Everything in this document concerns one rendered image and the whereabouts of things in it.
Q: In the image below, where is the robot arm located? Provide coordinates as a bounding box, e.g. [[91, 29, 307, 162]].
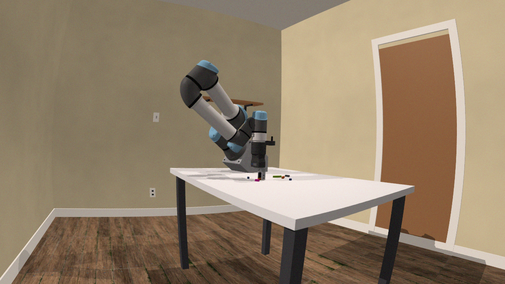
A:
[[180, 60, 267, 161]]

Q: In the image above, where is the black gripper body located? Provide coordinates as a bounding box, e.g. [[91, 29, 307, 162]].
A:
[[251, 133, 275, 168]]

